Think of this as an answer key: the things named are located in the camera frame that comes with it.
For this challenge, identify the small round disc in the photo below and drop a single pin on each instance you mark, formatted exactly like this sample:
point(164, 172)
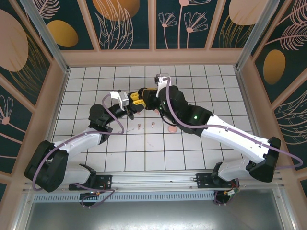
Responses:
point(172, 129)

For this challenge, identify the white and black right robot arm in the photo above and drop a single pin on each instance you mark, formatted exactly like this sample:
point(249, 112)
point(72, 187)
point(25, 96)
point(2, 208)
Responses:
point(230, 136)

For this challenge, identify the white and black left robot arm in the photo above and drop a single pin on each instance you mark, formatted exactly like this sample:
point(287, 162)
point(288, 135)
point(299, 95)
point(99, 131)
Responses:
point(79, 141)

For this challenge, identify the green circuit board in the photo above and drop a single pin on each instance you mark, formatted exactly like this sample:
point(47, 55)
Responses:
point(233, 191)

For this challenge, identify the grey metal sheet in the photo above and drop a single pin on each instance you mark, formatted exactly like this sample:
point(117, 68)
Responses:
point(153, 215)

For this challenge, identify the aluminium side rail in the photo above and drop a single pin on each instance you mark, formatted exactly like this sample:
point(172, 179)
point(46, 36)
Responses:
point(59, 100)
point(246, 100)

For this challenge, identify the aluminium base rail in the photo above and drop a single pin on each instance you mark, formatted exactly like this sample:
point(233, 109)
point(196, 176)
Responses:
point(153, 178)

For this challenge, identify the aluminium frame post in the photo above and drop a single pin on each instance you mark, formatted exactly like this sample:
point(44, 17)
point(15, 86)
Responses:
point(48, 38)
point(254, 31)

